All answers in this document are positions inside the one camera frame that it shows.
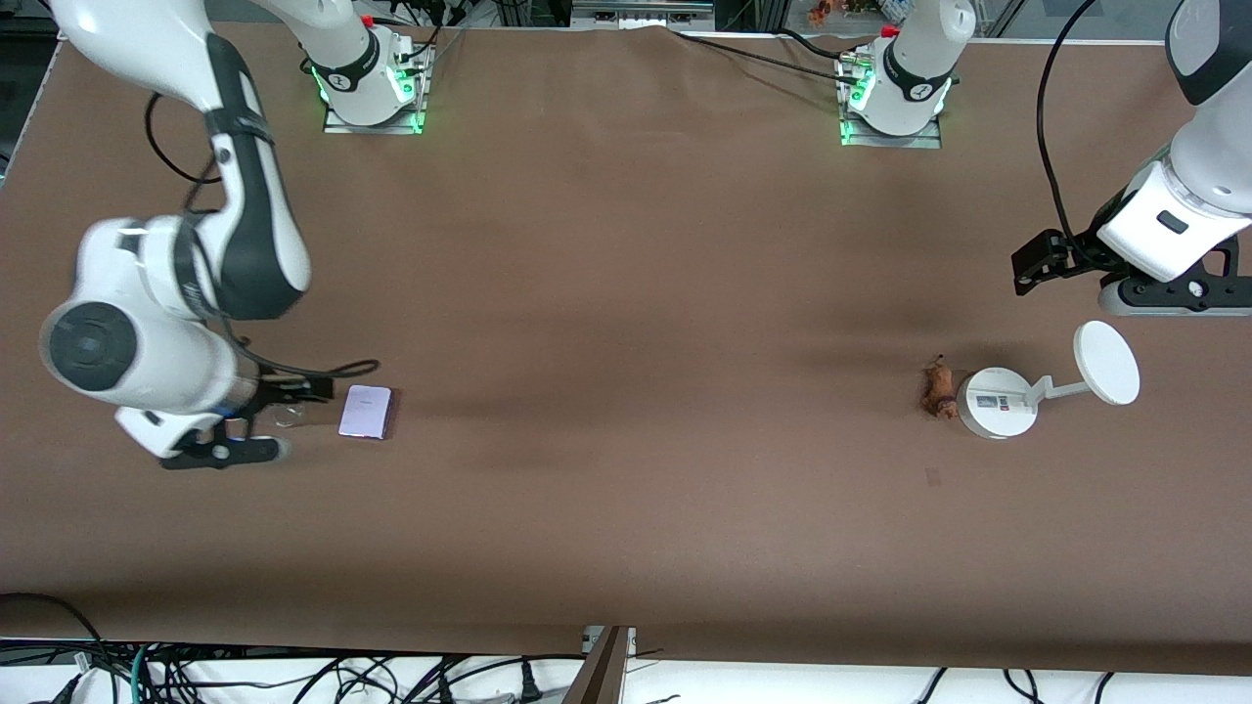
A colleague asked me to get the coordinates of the short black base cable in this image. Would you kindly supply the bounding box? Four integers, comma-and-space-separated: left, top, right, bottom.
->
778, 29, 873, 62

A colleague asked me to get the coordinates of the brown table cover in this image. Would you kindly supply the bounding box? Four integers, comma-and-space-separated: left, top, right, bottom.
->
0, 20, 1252, 676

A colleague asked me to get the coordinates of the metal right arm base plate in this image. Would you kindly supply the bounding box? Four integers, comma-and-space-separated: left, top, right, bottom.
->
323, 44, 427, 135

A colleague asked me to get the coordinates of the white round-base stand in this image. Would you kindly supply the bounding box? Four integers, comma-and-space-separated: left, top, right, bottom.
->
956, 321, 1141, 441

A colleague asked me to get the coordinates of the lilac smartphone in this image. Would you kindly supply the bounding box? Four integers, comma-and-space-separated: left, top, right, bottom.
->
338, 384, 394, 441

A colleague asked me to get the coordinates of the brown lion statue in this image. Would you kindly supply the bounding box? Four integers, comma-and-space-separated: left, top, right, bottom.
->
921, 354, 961, 421

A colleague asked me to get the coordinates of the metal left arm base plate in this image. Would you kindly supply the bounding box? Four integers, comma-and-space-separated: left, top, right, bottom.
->
839, 49, 942, 150

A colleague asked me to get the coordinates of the black looped floor cable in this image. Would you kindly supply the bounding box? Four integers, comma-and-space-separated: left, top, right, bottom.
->
0, 592, 111, 704

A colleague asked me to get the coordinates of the wooden post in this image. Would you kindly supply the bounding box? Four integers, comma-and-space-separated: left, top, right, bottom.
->
562, 626, 632, 704

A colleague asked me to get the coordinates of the long black base cable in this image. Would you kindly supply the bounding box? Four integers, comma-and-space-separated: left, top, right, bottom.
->
673, 31, 858, 83

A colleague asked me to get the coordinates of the grey metal box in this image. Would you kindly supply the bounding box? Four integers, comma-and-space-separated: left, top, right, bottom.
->
572, 0, 715, 28

